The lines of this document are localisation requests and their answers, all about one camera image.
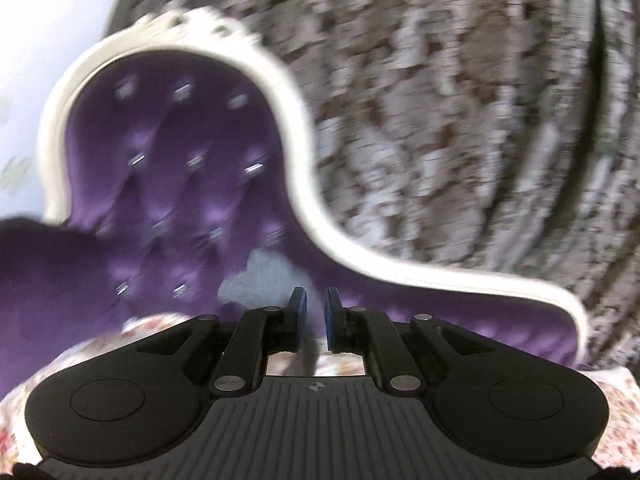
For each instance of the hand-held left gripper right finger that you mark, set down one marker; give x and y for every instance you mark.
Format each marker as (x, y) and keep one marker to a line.
(332, 312)

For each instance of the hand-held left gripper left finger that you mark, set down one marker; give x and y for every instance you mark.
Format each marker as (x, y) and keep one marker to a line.
(299, 310)

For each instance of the small grey cloth garment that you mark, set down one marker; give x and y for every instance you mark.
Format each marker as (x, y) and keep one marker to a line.
(262, 280)

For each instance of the floral printed blanket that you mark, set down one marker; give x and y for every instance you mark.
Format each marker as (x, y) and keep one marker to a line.
(150, 325)

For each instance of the grey brown patterned curtain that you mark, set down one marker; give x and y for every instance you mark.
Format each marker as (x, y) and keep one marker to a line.
(450, 110)

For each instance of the purple tufted headboard white frame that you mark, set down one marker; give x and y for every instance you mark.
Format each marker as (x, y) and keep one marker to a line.
(165, 200)

